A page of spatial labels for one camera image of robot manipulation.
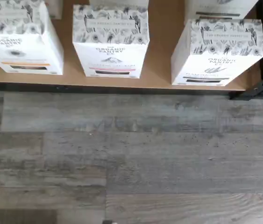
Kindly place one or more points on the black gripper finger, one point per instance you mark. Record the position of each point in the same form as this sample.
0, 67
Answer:
108, 222

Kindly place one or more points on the white box green strip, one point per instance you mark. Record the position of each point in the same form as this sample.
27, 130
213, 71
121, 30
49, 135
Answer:
215, 58
215, 9

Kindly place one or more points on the wood shelf board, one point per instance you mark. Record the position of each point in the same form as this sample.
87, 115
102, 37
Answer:
159, 70

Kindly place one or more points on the white box pink strip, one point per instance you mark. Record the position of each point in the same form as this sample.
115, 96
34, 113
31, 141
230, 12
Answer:
112, 56
119, 3

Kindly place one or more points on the white box orange strip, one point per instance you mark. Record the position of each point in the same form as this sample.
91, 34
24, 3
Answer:
55, 9
16, 46

